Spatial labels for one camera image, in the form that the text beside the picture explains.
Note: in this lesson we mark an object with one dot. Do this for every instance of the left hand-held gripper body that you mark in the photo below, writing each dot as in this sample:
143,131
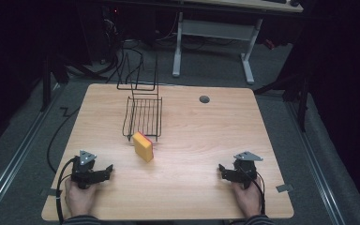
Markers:
86,173

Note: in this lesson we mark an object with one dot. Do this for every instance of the yellow sponge with red top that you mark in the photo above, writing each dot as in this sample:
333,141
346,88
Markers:
143,148

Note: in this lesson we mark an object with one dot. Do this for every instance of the white-legged desk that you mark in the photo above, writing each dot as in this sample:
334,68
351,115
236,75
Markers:
215,29

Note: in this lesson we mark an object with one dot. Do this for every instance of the person's left hand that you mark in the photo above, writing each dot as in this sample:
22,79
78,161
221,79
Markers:
79,200

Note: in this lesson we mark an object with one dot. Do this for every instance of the grey table grommet hole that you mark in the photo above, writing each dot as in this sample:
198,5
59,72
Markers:
204,99

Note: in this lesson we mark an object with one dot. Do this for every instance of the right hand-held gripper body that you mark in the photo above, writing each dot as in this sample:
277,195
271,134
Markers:
243,172

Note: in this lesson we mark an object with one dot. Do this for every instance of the black metal stand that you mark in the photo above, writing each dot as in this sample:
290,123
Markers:
48,81

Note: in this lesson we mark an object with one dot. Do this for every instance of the dark computer tower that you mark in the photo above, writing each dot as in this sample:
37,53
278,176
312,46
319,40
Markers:
104,34

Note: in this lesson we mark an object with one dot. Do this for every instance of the metal floor rail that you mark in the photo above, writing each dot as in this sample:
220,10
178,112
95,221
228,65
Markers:
317,168
15,159

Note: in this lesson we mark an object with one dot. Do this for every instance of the person's right hand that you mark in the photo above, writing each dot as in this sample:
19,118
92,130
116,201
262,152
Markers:
248,201

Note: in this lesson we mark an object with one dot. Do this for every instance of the grey tape piece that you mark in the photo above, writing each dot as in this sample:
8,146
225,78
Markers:
50,192
284,188

